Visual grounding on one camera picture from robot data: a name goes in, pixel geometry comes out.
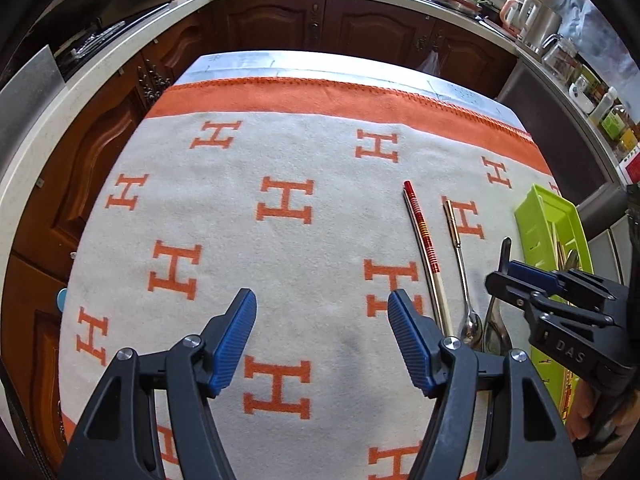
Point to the red and wood chopsticks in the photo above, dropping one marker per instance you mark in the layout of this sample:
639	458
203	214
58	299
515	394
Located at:
424	232

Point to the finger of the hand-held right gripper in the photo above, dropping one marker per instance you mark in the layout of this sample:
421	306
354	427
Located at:
510	287
532	272

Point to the gas stove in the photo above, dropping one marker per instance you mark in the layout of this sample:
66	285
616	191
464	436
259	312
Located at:
90	45

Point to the glass teapot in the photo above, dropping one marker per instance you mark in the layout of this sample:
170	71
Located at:
560	57

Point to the green plastic tray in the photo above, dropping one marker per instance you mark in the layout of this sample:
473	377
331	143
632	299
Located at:
537	225

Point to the steel kettle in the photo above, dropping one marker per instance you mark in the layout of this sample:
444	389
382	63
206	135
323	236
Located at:
544	27

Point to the grey metal cupboard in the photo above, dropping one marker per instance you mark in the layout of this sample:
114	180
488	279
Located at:
550	125

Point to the wooden chopstick with printed end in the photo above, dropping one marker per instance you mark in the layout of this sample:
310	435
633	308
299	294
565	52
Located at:
566	400

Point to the steel splash panel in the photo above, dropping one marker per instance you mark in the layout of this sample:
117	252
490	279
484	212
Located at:
30	90

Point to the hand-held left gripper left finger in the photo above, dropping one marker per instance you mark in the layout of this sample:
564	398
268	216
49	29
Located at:
232	345

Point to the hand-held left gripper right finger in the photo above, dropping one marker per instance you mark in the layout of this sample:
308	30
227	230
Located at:
407	345

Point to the pale blue gridded table cover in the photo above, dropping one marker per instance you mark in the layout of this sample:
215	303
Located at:
250	62

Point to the clear plastic bag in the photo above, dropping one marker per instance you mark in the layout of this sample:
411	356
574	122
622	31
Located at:
430	62

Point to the person's right hand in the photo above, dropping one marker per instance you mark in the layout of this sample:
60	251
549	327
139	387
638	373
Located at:
582	412

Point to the orange and white printed blanket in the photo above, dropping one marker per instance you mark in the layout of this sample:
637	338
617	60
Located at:
310	160

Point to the dark wooden kitchen cabinets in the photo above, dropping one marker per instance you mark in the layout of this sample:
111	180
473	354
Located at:
270	25

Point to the large steel soup spoon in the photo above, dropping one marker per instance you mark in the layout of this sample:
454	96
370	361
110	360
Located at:
495	332

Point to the plain wooden chopstick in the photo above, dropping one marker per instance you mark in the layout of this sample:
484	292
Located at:
555	245

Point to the row of condiment bottles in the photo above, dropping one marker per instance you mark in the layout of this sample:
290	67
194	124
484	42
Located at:
602	110

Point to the white and pink kettle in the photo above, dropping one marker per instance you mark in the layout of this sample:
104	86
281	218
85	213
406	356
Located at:
520	10

